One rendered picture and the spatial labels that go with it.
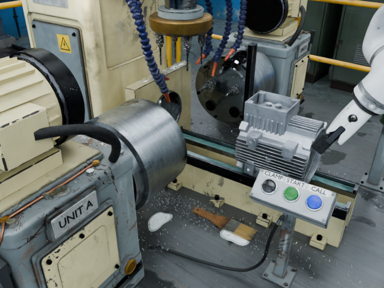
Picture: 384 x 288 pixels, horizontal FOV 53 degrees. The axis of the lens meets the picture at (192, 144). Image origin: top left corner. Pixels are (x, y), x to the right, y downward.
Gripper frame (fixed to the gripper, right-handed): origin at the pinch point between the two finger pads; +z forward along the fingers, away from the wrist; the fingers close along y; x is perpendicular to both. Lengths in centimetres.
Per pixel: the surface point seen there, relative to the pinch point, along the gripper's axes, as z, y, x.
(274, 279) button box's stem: 24.8, -21.0, -13.6
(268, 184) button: 3.9, -20.6, 3.7
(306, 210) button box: 1.2, -21.9, -5.3
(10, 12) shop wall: 325, 261, 421
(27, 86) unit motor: -3, -52, 44
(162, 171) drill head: 18.3, -26.6, 23.8
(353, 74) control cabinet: 99, 319, -3
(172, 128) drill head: 13.6, -18.1, 29.7
